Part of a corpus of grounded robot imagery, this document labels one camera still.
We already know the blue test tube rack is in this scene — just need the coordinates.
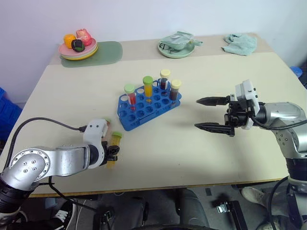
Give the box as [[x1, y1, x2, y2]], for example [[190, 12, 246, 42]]
[[117, 78, 183, 132]]

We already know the black toy food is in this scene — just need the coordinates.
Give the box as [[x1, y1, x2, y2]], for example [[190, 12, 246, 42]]
[[71, 39, 85, 52]]

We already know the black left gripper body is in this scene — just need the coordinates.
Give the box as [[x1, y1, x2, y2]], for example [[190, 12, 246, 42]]
[[100, 140, 120, 166]]

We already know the blue plastic crate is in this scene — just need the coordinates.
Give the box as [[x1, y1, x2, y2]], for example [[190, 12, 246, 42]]
[[0, 87, 24, 142]]

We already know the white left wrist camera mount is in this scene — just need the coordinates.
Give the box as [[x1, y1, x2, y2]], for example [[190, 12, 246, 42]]
[[83, 119, 111, 168]]

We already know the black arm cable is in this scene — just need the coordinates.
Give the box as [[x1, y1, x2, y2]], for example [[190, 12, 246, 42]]
[[250, 116, 307, 131], [6, 117, 87, 170]]

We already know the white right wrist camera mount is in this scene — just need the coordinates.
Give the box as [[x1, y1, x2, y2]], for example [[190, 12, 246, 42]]
[[234, 79, 260, 130]]

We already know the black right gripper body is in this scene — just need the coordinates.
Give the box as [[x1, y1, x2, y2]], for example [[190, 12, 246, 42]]
[[224, 94, 253, 129]]

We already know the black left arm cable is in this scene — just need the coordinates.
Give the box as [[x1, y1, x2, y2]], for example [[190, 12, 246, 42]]
[[6, 117, 87, 170]]

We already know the light green plate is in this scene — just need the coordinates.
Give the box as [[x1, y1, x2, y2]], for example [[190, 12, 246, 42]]
[[157, 39, 196, 59]]

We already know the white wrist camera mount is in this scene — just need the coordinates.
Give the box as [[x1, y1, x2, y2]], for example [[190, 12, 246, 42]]
[[83, 119, 111, 168], [234, 79, 260, 130]]

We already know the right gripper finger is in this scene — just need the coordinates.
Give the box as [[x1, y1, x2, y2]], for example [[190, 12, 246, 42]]
[[196, 95, 231, 107], [194, 122, 235, 138]]

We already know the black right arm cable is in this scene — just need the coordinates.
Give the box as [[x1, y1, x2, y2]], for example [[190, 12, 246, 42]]
[[250, 116, 307, 131]]

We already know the dark red tube cream cap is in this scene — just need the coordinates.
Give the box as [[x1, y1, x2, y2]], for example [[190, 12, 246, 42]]
[[169, 79, 182, 102], [160, 69, 171, 96]]

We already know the black metal bracket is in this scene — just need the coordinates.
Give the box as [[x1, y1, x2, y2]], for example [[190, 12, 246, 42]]
[[211, 198, 248, 230]]

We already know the teal cloth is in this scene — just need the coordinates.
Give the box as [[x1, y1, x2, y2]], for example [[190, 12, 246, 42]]
[[221, 33, 258, 57]]

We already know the yellow plate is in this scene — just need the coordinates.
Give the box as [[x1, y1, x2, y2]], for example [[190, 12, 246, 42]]
[[61, 44, 99, 61]]

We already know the orange toy pepper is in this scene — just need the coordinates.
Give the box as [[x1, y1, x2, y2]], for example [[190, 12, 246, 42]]
[[63, 34, 77, 49]]

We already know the green place mat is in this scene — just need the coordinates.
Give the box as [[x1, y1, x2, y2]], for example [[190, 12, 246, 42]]
[[60, 41, 124, 69]]

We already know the yellow test tube green cap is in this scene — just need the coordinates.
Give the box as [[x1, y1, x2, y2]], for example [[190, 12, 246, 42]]
[[105, 131, 124, 169], [142, 76, 154, 104]]

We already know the pink plate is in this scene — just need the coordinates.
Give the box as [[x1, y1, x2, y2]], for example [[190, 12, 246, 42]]
[[59, 39, 97, 58]]

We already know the dark grey rounded shape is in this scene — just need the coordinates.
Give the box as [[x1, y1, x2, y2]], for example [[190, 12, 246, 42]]
[[176, 188, 210, 227]]

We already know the pink toy food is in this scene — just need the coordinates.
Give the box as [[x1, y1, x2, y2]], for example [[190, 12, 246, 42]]
[[75, 28, 93, 46]]

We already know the red test tube green cap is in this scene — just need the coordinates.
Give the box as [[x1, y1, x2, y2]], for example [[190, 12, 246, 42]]
[[123, 83, 138, 113], [102, 116, 113, 131]]

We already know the black and white shoe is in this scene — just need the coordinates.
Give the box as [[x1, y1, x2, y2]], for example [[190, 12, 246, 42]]
[[50, 200, 78, 227]]

